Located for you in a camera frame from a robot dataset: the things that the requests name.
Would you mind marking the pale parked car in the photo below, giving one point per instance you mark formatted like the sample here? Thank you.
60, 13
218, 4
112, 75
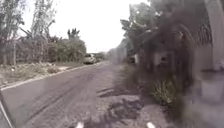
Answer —
89, 59

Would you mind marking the grey asphalt road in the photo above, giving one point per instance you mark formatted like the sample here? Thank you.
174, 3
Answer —
66, 93

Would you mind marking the dark leafy trees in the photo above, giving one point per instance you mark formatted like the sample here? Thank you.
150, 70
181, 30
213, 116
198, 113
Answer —
160, 36

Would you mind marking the roadside weeds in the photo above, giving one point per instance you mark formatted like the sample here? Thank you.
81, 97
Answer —
163, 88

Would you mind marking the tall trees and bushes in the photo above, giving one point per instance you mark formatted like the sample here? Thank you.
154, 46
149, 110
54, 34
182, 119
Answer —
40, 46

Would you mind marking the weedy grass verge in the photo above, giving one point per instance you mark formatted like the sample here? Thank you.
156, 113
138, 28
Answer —
26, 71

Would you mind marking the grey concrete wall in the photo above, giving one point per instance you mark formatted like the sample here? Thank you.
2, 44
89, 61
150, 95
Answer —
210, 66

